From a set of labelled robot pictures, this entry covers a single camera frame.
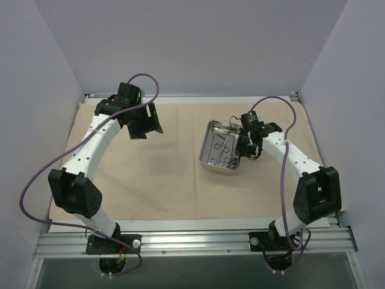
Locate stainless steel instrument tray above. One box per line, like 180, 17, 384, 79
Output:
199, 120, 242, 173

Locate steel surgical forceps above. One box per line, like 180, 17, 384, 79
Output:
208, 132, 237, 167

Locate beige cloth wrap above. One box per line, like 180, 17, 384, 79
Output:
48, 102, 348, 221

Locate steel surgical scissors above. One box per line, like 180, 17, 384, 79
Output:
214, 134, 230, 153

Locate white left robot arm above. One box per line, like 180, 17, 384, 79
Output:
48, 98, 163, 252

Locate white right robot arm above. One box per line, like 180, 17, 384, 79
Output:
235, 122, 342, 249

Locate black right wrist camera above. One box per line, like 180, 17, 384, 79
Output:
240, 111, 264, 130

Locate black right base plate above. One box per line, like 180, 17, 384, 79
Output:
248, 231, 291, 252

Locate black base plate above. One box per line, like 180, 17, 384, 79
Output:
248, 231, 291, 252
85, 234, 142, 255

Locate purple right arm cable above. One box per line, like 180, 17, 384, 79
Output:
249, 96, 312, 270

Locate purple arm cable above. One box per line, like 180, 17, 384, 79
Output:
249, 96, 312, 270
19, 73, 160, 276

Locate aluminium front rail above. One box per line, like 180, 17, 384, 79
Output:
34, 227, 357, 258

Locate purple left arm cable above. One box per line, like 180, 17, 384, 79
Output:
19, 73, 160, 276

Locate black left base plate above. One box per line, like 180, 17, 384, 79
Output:
85, 234, 142, 255

